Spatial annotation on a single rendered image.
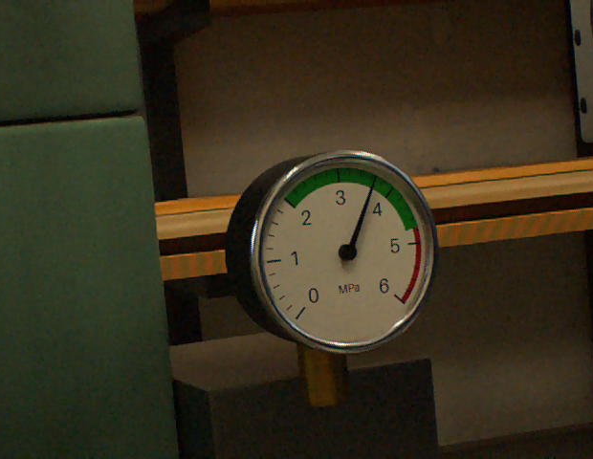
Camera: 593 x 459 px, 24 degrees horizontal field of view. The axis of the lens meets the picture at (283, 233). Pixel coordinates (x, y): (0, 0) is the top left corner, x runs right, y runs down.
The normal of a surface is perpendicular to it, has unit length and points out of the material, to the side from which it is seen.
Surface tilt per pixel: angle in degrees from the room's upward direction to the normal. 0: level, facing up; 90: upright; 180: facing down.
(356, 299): 90
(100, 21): 90
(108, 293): 90
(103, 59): 90
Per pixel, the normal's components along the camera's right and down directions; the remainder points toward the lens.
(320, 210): 0.36, 0.01
